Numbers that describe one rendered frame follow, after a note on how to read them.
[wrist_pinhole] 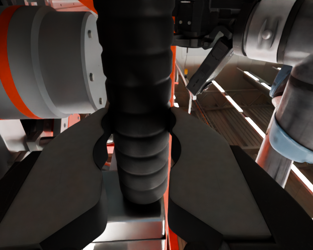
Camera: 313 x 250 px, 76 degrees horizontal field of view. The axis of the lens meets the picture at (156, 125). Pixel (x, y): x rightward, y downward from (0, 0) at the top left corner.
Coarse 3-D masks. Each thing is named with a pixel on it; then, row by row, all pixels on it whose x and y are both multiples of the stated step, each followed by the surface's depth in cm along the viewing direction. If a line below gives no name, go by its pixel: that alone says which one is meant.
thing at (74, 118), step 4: (72, 116) 55; (76, 116) 58; (52, 120) 53; (68, 120) 53; (72, 120) 55; (76, 120) 58; (52, 124) 52; (68, 124) 53; (72, 124) 55; (52, 128) 52; (52, 132) 53
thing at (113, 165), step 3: (114, 150) 28; (114, 153) 27; (114, 156) 26; (111, 159) 26; (114, 159) 26; (111, 162) 26; (114, 162) 26; (111, 165) 25; (114, 165) 25; (111, 168) 25; (114, 168) 25
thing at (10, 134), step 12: (0, 120) 29; (12, 120) 32; (0, 132) 29; (12, 132) 32; (24, 132) 35; (0, 144) 30; (12, 144) 32; (24, 144) 35; (0, 156) 31; (0, 168) 33
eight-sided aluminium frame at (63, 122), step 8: (16, 0) 42; (24, 0) 42; (32, 0) 43; (40, 0) 42; (48, 0) 43; (40, 120) 48; (48, 120) 51; (56, 120) 49; (64, 120) 50; (40, 128) 48; (48, 128) 51; (56, 128) 48; (64, 128) 50
